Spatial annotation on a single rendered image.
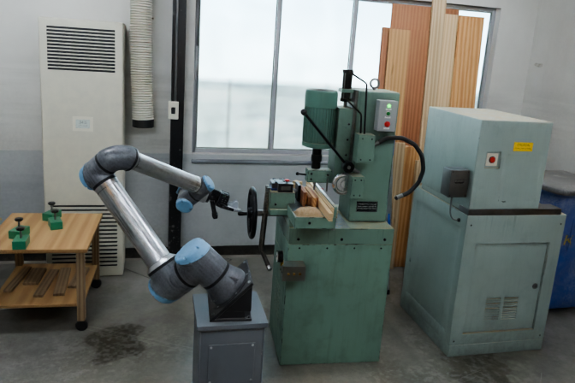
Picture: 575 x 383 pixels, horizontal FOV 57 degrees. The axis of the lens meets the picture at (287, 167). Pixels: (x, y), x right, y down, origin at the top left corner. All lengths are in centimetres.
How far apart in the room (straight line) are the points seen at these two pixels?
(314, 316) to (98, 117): 197
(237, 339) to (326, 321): 77
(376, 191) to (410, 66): 171
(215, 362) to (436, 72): 299
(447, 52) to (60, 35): 290
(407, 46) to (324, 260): 212
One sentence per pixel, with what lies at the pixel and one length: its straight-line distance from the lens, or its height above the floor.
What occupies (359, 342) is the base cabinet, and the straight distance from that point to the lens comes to 319.
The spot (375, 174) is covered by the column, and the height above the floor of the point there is 107.
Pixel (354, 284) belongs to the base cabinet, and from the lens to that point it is 300.
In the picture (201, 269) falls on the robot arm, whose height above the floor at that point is 77.
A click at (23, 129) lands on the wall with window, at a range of 426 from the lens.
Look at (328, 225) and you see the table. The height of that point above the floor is 86.
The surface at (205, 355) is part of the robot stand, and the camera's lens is 245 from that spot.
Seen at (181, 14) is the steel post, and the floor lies 189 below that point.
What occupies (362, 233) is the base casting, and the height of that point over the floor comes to 77.
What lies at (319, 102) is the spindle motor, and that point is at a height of 145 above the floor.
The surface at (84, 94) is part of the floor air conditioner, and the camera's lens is 385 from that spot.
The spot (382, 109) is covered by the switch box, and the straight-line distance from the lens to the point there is 282.
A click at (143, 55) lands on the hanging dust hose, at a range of 392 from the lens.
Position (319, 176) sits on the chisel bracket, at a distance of 294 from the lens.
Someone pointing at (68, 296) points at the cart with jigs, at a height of 18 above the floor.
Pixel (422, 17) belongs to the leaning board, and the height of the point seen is 202.
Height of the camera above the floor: 172
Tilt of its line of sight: 13 degrees down
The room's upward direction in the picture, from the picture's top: 4 degrees clockwise
